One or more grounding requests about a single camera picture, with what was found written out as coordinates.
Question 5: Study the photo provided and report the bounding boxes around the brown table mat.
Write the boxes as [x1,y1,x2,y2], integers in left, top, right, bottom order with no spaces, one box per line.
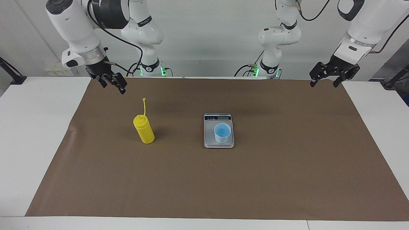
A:
[25,77,409,222]

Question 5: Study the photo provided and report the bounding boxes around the white wall socket strip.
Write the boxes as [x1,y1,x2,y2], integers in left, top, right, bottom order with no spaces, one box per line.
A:
[44,61,73,76]

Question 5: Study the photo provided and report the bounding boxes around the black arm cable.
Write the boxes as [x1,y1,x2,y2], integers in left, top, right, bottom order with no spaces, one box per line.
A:
[87,0,143,77]
[296,0,409,54]

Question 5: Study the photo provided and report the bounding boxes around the black base cable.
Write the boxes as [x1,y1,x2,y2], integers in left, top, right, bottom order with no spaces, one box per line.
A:
[126,62,146,77]
[234,51,266,77]

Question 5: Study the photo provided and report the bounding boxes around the yellow squeeze bottle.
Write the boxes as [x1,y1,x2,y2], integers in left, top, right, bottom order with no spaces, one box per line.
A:
[133,98,155,144]

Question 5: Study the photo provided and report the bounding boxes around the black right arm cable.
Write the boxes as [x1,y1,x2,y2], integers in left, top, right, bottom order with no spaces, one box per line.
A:
[87,0,143,77]

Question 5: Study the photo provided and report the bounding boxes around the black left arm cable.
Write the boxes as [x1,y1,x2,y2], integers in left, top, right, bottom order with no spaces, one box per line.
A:
[296,0,409,54]

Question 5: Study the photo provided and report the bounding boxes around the light blue plastic cup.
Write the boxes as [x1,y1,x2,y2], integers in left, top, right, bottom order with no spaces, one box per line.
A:
[214,123,232,144]

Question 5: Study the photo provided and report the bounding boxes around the silver digital kitchen scale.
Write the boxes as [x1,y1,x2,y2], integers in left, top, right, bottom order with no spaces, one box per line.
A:
[204,113,235,149]

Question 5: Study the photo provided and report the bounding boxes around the black clamp stand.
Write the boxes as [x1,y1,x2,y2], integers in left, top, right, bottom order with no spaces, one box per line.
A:
[380,64,409,89]
[0,57,27,85]

